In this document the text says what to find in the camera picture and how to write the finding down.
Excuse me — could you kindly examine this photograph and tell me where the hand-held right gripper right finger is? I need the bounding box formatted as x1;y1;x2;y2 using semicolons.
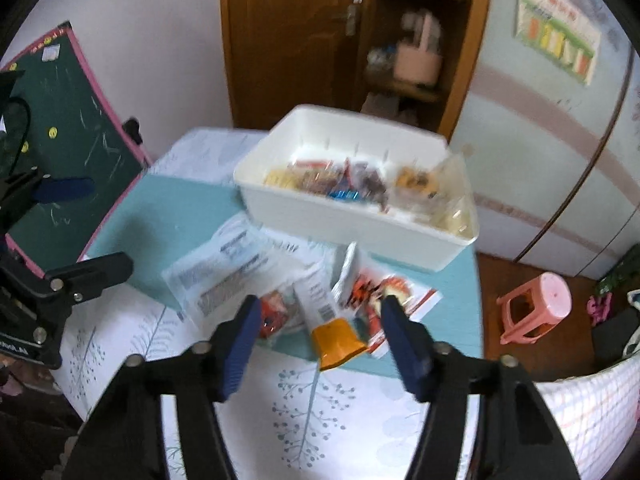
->
380;294;581;480

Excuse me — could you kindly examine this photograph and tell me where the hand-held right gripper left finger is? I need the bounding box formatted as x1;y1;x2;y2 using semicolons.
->
65;295;263;480

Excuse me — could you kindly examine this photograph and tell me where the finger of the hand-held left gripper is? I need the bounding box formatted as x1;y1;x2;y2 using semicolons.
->
0;167;97;233
44;252;134;306

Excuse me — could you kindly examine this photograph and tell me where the orange-topped white snack packet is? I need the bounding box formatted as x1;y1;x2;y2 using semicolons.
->
292;260;372;372

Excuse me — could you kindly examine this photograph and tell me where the rice cake clear packet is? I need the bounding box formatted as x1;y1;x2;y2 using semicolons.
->
435;205;476;238

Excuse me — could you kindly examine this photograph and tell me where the white plastic bin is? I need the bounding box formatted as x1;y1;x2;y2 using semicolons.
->
232;104;480;273

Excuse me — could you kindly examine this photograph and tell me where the brown cookie clear packet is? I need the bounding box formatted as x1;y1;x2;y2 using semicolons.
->
395;165;443;201

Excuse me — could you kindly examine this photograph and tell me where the small red snack packet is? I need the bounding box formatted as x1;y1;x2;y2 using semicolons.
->
255;290;307;342

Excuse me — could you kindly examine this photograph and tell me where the flat red white snack packet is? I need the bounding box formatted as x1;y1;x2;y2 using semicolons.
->
345;265;444;359

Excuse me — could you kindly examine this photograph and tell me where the large clear printed wrapper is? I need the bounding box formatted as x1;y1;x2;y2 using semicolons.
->
161;212;321;323

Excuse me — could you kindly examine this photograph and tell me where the black easel knob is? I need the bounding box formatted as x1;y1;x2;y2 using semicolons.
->
121;116;152;167

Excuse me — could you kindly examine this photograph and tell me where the silver snack packet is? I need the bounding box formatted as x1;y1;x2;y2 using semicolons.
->
331;241;362;307

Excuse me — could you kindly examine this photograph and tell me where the pink plastic stool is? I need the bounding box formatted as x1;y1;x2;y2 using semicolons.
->
496;271;573;347

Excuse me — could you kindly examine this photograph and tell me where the pile of mixed snack packets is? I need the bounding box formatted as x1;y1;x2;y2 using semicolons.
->
262;155;476;238

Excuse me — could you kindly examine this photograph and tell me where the pink toy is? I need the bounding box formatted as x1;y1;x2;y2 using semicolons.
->
586;291;614;327

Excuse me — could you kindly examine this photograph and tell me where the white checked cloth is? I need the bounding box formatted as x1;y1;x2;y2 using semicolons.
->
534;354;640;480

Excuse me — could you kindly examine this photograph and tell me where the green leafy bag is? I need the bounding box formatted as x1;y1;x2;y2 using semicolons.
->
594;244;640;297

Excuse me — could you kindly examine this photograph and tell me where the pale sliding wardrobe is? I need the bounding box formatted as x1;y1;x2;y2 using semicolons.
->
445;0;640;281

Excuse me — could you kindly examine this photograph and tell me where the wooden door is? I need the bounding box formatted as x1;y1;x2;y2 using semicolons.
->
220;0;372;132

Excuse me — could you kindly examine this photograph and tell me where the pink basket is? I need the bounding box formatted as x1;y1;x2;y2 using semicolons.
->
391;11;444;87

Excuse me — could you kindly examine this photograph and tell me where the wooden shelf cabinet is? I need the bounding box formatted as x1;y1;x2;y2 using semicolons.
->
360;0;497;142

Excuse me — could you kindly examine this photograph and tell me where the green chalkboard with pink frame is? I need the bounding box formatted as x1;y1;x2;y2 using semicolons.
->
0;21;154;281

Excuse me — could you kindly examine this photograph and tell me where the colourful wall poster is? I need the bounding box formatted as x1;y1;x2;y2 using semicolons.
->
514;0;602;85

